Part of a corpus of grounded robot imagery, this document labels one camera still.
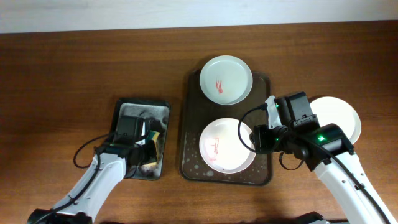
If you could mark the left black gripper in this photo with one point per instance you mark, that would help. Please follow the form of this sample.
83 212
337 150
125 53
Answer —
148 152

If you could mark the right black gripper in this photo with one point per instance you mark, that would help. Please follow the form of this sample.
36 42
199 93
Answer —
261 139

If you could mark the yellow green sponge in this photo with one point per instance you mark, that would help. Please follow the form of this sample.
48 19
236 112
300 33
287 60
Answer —
151 149

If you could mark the cream white plate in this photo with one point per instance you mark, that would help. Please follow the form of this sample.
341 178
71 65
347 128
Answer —
331 110

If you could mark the pink plate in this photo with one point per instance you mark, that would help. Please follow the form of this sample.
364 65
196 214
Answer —
223 146

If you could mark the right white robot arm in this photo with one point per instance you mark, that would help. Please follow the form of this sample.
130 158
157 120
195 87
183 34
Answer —
332 158

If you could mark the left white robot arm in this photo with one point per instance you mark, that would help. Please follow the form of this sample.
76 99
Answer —
113 161

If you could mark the small black metal tray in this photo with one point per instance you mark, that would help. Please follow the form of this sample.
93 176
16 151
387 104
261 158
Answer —
156 114

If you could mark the brown plastic serving tray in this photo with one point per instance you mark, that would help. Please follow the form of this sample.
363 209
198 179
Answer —
198 111

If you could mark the light green dirty plate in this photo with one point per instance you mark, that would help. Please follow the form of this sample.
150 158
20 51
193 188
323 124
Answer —
226 80

